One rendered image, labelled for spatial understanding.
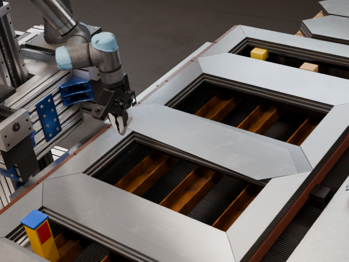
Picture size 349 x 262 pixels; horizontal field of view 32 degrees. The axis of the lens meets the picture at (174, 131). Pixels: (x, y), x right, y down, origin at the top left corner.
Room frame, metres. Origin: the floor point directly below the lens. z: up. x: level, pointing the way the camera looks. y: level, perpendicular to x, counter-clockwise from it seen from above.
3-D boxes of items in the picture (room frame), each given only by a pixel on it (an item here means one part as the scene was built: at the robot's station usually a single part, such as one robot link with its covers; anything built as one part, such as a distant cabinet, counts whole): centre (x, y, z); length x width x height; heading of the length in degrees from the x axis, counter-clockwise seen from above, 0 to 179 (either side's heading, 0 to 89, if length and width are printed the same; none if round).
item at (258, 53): (2.31, -0.41, 0.79); 0.06 x 0.05 x 0.04; 48
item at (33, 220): (1.37, 0.45, 0.88); 0.06 x 0.06 x 0.02; 48
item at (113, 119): (1.73, 0.18, 0.94); 0.06 x 0.03 x 0.09; 139
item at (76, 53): (1.74, 0.27, 1.21); 0.11 x 0.11 x 0.08; 87
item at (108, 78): (1.72, 0.17, 1.13); 0.08 x 0.08 x 0.05
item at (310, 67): (2.11, -0.57, 0.79); 0.06 x 0.05 x 0.04; 48
